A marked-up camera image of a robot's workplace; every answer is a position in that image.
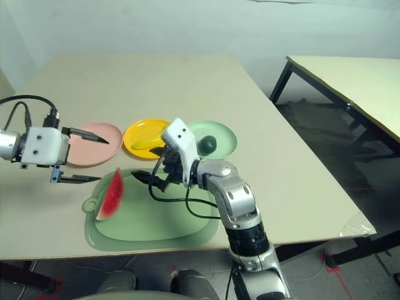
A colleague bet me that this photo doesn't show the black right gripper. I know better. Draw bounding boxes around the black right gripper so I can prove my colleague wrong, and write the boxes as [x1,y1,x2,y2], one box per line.
[130,144,185,193]

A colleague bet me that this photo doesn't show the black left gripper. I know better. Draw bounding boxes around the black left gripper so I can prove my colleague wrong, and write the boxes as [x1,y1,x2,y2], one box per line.
[19,126,110,185]

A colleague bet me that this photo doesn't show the yellow banana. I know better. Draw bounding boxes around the yellow banana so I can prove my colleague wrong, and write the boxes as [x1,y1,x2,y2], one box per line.
[131,126,166,150]

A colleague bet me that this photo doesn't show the red watermelon slice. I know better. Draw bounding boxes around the red watermelon slice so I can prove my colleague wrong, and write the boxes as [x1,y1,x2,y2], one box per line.
[95,167,125,222]

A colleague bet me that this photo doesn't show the dark green avocado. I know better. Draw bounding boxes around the dark green avocado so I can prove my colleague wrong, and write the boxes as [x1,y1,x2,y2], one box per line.
[199,135,218,156]

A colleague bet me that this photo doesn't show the pink round plate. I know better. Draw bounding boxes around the pink round plate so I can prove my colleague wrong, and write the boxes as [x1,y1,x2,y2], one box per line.
[64,122,123,169]

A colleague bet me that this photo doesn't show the yellow round plate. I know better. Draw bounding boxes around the yellow round plate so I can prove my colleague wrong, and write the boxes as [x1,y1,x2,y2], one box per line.
[123,117,172,160]

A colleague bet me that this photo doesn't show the green silicone cutting mat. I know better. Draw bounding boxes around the green silicone cutting mat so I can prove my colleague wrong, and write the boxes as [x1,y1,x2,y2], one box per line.
[82,167,221,253]

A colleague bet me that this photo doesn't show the mint green round plate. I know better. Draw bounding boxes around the mint green round plate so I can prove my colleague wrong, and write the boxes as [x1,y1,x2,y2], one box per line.
[186,119,238,160]

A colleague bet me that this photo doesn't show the grey robot left leg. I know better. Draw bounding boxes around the grey robot left leg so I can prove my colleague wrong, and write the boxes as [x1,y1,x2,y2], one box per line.
[99,269,138,293]

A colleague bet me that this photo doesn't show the grey robot leg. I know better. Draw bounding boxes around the grey robot leg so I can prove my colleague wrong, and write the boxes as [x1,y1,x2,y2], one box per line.
[171,268,219,300]
[99,269,138,293]

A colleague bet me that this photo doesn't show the grey robot right leg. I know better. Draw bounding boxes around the grey robot right leg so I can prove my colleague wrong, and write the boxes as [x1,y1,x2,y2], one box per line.
[171,268,219,300]

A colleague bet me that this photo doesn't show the grey robot torso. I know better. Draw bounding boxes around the grey robot torso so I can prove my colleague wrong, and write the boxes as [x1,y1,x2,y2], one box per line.
[74,289,226,300]

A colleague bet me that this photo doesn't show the clear plastic corner film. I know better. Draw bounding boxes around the clear plastic corner film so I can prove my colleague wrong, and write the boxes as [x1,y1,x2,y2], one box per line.
[339,212,378,238]

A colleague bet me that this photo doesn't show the beige side table black legs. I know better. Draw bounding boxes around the beige side table black legs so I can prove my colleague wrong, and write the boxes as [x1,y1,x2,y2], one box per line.
[269,55,400,140]

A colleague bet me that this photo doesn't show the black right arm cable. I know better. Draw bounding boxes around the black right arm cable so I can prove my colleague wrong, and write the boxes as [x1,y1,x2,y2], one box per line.
[147,156,251,300]

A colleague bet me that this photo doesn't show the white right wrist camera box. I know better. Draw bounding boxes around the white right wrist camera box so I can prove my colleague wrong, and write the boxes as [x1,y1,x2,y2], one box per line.
[161,117,201,188]

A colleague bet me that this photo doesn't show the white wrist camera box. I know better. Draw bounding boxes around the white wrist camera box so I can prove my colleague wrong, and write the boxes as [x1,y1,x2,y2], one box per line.
[161,117,201,188]
[20,126,69,166]

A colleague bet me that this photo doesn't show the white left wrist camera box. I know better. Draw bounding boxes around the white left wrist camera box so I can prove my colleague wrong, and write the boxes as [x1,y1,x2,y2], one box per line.
[20,126,69,166]

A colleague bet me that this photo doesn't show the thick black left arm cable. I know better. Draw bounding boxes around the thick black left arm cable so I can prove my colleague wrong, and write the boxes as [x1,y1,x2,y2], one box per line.
[0,95,62,129]

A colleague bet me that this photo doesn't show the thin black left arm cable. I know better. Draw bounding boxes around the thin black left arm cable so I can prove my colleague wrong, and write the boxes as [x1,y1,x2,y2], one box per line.
[2,101,33,131]

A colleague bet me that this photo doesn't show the black metal table frame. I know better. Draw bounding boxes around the black metal table frame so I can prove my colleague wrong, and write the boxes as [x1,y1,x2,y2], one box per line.
[0,232,400,291]

